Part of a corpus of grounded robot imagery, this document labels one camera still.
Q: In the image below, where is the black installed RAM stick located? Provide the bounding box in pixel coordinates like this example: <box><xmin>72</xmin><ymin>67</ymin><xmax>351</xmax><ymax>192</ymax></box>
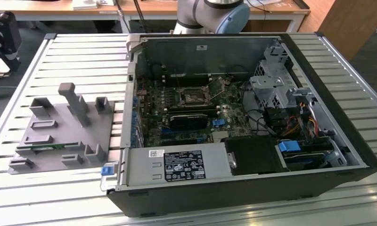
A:
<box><xmin>167</xmin><ymin>106</ymin><xmax>218</xmax><ymax>115</ymax></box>

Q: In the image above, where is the green motherboard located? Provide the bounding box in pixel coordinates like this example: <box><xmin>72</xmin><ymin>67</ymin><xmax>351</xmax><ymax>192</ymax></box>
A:
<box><xmin>135</xmin><ymin>75</ymin><xmax>262</xmax><ymax>148</ymax></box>

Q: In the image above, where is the metal socket cover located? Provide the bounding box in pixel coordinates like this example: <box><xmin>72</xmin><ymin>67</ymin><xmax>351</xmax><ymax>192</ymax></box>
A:
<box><xmin>204</xmin><ymin>75</ymin><xmax>230</xmax><ymax>94</ymax></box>

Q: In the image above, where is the grey parts rack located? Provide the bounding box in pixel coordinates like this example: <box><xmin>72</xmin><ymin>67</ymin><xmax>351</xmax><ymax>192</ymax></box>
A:
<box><xmin>7</xmin><ymin>82</ymin><xmax>116</xmax><ymax>175</ymax></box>

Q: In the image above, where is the black open PC case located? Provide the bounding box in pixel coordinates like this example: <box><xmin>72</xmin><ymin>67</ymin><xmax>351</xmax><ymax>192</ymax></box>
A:
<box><xmin>100</xmin><ymin>32</ymin><xmax>377</xmax><ymax>218</ymax></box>

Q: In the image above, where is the brown wooden cabinet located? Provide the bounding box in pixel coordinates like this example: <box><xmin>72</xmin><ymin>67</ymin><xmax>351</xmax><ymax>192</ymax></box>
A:
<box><xmin>319</xmin><ymin>0</ymin><xmax>377</xmax><ymax>61</ymax></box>

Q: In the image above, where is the wooden desk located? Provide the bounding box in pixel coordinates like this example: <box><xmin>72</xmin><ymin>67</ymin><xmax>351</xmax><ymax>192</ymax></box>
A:
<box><xmin>0</xmin><ymin>0</ymin><xmax>312</xmax><ymax>33</ymax></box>

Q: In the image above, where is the metal disk bay cage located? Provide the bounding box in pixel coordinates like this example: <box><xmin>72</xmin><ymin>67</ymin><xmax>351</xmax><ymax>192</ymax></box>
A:
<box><xmin>250</xmin><ymin>46</ymin><xmax>304</xmax><ymax>111</ymax></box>

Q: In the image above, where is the green RAM stick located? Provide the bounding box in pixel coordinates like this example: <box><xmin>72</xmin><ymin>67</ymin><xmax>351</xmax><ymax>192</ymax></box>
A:
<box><xmin>30</xmin><ymin>142</ymin><xmax>83</xmax><ymax>151</ymax></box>

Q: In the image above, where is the white box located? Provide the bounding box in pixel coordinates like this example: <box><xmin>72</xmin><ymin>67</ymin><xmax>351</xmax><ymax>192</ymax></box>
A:
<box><xmin>72</xmin><ymin>0</ymin><xmax>99</xmax><ymax>10</ymax></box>

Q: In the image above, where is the grey power supply unit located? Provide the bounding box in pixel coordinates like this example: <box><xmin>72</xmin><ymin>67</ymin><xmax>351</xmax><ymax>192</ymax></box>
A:
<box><xmin>126</xmin><ymin>147</ymin><xmax>234</xmax><ymax>186</ymax></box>

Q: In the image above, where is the CPU socket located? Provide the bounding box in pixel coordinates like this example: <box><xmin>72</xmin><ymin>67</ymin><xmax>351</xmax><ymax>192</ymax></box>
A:
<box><xmin>179</xmin><ymin>87</ymin><xmax>214</xmax><ymax>106</ymax></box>

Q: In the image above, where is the yellow red wire bundle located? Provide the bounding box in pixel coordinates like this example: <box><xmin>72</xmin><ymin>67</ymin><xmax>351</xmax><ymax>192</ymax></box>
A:
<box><xmin>283</xmin><ymin>113</ymin><xmax>320</xmax><ymax>137</ymax></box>

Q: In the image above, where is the silver chipset heatsink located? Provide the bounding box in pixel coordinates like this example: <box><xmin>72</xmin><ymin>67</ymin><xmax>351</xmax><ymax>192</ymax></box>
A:
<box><xmin>212</xmin><ymin>131</ymin><xmax>230</xmax><ymax>143</ymax></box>

